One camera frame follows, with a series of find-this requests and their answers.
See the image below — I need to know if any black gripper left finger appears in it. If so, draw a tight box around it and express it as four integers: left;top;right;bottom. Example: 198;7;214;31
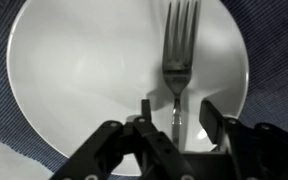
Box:
50;99;198;180

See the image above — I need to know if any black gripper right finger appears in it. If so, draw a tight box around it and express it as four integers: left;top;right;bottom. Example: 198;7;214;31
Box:
200;100;288;180

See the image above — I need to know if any silver metal fork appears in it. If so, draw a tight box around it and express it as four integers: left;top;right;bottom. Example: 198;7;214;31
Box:
162;0;200;147

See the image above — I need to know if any white round plate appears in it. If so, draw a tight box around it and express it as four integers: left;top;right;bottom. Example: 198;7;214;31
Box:
6;0;249;157

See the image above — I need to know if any dark blue placemat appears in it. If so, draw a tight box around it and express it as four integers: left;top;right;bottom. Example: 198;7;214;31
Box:
0;0;288;171

